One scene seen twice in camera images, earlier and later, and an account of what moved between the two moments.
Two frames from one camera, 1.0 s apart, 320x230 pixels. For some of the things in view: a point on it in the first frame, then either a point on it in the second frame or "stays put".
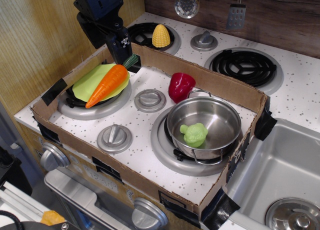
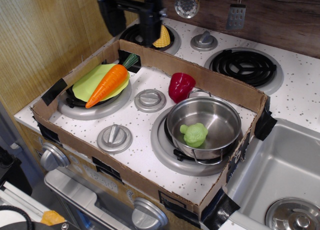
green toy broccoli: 195,134 stays put
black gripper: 120,43 → 150,24
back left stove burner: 142,33 stays put
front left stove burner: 70,107 stays put
